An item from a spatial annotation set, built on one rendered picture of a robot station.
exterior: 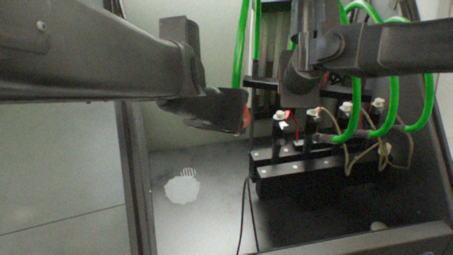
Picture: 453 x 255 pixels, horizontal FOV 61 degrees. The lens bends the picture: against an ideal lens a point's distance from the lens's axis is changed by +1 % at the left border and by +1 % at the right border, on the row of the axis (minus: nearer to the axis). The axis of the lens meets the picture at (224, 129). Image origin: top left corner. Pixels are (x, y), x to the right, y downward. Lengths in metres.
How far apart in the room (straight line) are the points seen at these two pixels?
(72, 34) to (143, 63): 0.10
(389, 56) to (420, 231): 0.52
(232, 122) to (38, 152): 2.26
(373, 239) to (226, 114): 0.45
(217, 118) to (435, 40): 0.29
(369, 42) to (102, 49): 0.35
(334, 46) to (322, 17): 0.08
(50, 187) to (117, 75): 2.22
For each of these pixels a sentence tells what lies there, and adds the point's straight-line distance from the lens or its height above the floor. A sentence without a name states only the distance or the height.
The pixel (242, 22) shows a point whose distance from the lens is 0.62.
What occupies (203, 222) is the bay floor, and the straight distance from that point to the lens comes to 0.99.
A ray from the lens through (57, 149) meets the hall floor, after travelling 2.71.
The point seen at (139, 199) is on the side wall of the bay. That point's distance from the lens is 0.75.
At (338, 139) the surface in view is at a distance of 0.77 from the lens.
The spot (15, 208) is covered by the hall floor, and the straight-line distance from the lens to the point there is 2.41.
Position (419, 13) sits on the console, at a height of 1.29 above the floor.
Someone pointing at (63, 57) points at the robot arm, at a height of 1.53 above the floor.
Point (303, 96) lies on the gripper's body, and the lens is 0.66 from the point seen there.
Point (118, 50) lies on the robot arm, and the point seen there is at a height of 1.50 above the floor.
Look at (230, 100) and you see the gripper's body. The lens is 0.57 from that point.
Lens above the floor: 1.60
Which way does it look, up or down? 37 degrees down
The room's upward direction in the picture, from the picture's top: straight up
